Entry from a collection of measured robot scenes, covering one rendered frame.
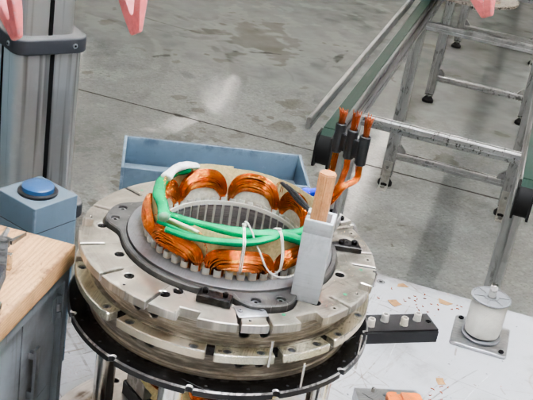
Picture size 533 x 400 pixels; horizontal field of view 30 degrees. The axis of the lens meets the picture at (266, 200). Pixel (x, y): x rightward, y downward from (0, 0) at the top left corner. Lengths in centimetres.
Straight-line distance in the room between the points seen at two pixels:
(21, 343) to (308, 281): 30
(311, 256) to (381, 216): 286
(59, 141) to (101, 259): 47
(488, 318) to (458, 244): 217
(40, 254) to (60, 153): 41
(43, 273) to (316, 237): 28
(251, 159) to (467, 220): 262
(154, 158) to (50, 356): 37
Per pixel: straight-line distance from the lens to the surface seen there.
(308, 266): 97
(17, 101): 141
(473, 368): 155
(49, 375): 117
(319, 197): 94
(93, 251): 102
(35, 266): 105
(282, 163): 141
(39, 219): 124
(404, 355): 154
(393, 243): 363
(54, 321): 113
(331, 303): 100
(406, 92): 395
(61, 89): 143
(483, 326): 159
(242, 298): 96
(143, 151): 139
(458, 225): 390
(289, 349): 98
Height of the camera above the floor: 160
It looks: 25 degrees down
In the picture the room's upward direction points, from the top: 10 degrees clockwise
